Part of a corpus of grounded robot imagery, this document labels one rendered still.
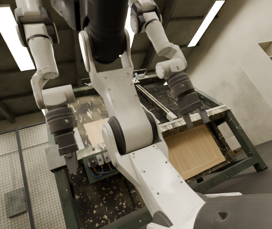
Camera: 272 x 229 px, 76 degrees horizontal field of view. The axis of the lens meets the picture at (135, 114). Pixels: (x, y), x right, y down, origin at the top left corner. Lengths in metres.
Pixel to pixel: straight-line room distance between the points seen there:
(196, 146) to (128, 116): 1.83
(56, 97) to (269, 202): 0.58
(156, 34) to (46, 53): 0.43
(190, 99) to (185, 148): 1.61
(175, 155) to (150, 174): 1.66
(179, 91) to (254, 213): 0.51
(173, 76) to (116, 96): 0.25
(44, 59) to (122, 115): 0.32
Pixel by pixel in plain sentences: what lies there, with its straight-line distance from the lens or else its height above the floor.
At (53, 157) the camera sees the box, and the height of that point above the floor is 0.84.
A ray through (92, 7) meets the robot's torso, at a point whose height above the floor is 0.92.
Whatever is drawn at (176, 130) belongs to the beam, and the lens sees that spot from 2.07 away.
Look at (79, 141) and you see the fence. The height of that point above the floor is 1.00.
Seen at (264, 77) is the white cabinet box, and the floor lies 1.34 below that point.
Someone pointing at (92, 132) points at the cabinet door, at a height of 1.08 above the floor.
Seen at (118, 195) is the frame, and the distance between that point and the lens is 1.94.
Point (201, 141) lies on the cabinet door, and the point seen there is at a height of 0.57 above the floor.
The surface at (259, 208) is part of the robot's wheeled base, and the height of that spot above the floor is 0.35.
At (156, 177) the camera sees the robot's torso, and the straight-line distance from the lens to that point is 0.53.
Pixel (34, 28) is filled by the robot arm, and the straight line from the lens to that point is 0.75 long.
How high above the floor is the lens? 0.44
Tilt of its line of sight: 20 degrees up
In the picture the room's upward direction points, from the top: 24 degrees counter-clockwise
